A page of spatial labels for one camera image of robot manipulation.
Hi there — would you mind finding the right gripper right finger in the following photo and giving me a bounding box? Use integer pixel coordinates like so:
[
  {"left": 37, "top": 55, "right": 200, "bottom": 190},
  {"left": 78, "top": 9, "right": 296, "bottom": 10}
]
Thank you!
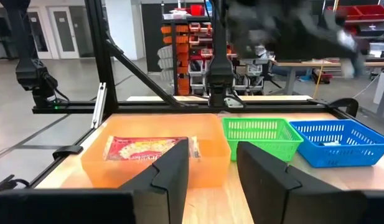
[{"left": 236, "top": 141, "right": 367, "bottom": 224}]

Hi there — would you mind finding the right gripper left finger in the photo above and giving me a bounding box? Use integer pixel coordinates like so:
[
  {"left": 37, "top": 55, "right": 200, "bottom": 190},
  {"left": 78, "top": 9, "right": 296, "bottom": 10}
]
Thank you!
[{"left": 118, "top": 138, "right": 190, "bottom": 224}]

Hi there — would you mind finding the red popcorn packet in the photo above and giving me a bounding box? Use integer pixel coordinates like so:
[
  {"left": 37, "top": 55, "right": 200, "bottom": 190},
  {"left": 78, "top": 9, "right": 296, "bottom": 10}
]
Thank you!
[{"left": 103, "top": 135, "right": 201, "bottom": 162}]

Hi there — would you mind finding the white bottle with dark cap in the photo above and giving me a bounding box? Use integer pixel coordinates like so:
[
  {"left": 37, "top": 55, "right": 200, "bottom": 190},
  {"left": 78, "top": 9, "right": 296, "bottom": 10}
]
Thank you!
[{"left": 318, "top": 140, "right": 343, "bottom": 147}]

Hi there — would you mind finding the wooden workbench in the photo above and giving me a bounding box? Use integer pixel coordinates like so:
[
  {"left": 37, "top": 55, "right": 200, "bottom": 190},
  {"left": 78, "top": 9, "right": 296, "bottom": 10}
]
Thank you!
[{"left": 270, "top": 58, "right": 384, "bottom": 96}]

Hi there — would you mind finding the red storage bin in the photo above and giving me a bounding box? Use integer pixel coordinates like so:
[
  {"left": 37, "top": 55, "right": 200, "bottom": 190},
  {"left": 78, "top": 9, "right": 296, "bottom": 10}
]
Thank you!
[
  {"left": 354, "top": 4, "right": 384, "bottom": 21},
  {"left": 326, "top": 5, "right": 362, "bottom": 21}
]

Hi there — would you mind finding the orange translucent plastic bin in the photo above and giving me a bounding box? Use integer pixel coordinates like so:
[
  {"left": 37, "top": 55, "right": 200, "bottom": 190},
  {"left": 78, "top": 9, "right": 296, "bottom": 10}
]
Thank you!
[{"left": 80, "top": 113, "right": 232, "bottom": 189}]

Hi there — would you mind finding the green plastic basket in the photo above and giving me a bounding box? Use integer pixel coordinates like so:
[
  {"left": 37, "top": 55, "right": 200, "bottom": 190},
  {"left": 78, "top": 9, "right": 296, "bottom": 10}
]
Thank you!
[{"left": 221, "top": 117, "right": 304, "bottom": 162}]

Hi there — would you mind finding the black table clamp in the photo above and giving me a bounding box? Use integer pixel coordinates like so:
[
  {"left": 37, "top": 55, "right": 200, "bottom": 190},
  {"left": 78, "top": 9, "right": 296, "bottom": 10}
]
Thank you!
[
  {"left": 329, "top": 97, "right": 360, "bottom": 119},
  {"left": 0, "top": 174, "right": 32, "bottom": 195},
  {"left": 52, "top": 144, "right": 85, "bottom": 161}
]

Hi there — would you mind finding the blue plastic basket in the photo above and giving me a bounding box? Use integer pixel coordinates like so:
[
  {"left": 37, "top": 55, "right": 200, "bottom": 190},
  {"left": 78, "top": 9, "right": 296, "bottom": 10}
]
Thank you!
[{"left": 289, "top": 119, "right": 384, "bottom": 169}]

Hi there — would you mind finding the parts rack with orange bins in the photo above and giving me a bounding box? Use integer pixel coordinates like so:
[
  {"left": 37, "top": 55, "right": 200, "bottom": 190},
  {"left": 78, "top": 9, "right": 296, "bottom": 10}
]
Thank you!
[{"left": 156, "top": 0, "right": 275, "bottom": 97}]

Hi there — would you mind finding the white double door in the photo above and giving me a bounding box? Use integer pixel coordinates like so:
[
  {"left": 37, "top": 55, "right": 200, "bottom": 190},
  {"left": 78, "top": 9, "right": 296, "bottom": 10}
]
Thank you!
[{"left": 26, "top": 5, "right": 82, "bottom": 61}]

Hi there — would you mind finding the silver metal bracket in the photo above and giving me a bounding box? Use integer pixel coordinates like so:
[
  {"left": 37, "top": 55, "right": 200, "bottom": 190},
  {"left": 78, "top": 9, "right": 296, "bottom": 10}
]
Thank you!
[{"left": 90, "top": 82, "right": 108, "bottom": 129}]

